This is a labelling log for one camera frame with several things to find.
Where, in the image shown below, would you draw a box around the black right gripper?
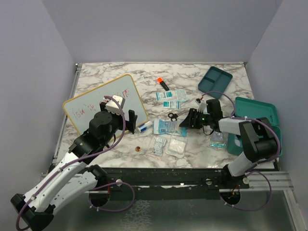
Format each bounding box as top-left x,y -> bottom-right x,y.
180,108 -> 212,129

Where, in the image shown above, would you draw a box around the white gauze packet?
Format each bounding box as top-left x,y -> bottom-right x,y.
166,136 -> 188,158

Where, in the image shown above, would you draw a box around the large blue bandage packet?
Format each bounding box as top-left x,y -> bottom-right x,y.
153,119 -> 187,137

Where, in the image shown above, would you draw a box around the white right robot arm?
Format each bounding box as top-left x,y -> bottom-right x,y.
179,99 -> 281,188

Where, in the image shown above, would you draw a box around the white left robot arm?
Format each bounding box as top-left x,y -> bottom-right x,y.
11,101 -> 137,231

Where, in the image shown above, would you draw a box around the teal medicine box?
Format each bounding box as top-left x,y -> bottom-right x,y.
227,97 -> 282,156

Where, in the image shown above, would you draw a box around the white blue tube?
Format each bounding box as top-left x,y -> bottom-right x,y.
136,121 -> 153,133

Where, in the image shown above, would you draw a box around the teal wipe packet lower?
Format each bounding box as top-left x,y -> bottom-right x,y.
163,101 -> 180,109

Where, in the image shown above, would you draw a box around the teal wipe packet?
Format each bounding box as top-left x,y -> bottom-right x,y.
156,91 -> 176,101
163,101 -> 180,109

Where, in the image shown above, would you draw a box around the white dressing packet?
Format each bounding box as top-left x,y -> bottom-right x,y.
175,89 -> 188,102

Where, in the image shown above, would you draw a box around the clear packet teal strip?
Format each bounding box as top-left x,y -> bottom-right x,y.
210,132 -> 226,148

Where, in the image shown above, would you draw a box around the teal wipe packet upper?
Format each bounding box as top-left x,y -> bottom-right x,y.
156,91 -> 176,101

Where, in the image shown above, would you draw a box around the clear bag of plasters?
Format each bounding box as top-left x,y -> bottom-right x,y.
146,136 -> 167,157

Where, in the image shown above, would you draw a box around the orange black highlighter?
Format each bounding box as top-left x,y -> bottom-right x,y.
157,77 -> 169,91

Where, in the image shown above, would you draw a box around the blue divided tray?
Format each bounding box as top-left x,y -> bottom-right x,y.
198,66 -> 233,93

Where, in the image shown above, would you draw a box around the yellow framed whiteboard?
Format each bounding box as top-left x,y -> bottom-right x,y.
63,74 -> 148,135

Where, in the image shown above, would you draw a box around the black handled scissors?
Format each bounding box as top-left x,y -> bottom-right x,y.
168,108 -> 192,122

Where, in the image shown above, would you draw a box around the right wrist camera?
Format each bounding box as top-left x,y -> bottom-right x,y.
195,98 -> 207,114

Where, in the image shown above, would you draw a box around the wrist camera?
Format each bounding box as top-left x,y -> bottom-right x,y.
105,95 -> 125,115
195,98 -> 207,114

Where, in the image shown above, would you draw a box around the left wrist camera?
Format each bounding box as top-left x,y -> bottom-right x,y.
105,95 -> 125,115

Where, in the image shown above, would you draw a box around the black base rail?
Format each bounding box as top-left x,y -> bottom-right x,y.
48,167 -> 253,200

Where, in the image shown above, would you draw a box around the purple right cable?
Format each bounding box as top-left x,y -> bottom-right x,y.
199,90 -> 282,211

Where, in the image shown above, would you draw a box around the purple cable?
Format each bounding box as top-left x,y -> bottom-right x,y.
199,90 -> 282,211
15,95 -> 127,231

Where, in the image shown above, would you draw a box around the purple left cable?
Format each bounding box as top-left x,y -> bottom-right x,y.
15,95 -> 127,231

